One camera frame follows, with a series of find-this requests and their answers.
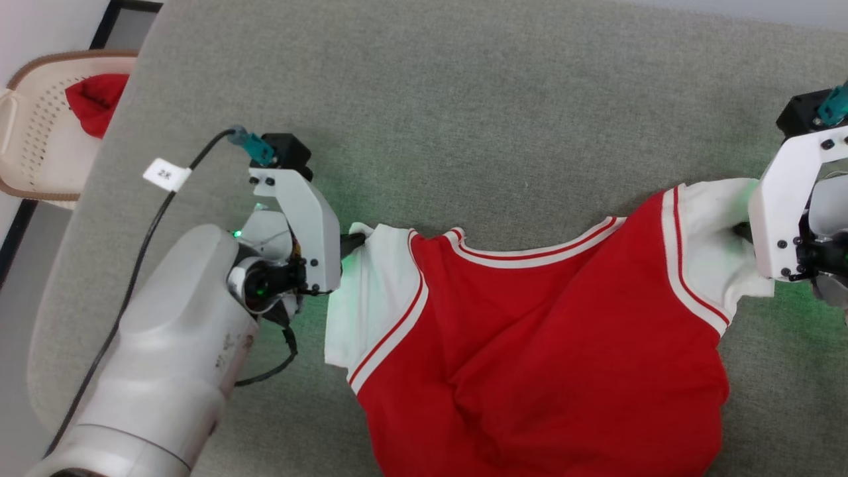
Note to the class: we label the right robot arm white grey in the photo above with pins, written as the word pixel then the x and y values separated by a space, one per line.
pixel 831 205

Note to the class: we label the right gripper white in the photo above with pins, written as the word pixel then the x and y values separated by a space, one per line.
pixel 775 212

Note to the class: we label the beige plastic laundry basket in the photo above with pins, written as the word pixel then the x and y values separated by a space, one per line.
pixel 40 132

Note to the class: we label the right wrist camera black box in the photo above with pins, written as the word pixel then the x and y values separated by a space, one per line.
pixel 798 116

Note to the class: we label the red and white jersey shirt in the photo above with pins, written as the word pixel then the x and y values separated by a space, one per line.
pixel 530 344

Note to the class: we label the red cloth in basket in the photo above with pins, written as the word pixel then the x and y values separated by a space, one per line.
pixel 96 99

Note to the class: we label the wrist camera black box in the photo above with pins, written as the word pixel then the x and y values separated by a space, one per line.
pixel 798 116
pixel 290 152

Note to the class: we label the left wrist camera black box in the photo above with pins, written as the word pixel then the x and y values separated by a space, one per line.
pixel 290 152

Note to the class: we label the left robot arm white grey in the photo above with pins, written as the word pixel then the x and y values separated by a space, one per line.
pixel 165 344

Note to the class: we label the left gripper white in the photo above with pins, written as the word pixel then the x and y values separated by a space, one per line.
pixel 311 232

